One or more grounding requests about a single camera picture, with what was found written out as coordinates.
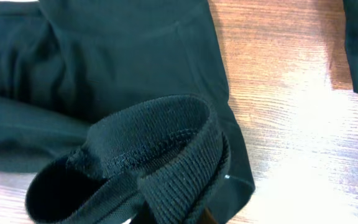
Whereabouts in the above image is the black t-shirt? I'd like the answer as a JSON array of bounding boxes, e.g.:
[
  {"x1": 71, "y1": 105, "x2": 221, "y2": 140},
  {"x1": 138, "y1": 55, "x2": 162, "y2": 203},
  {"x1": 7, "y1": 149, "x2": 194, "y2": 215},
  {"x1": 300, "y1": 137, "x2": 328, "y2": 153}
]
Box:
[{"x1": 0, "y1": 0, "x2": 255, "y2": 223}]

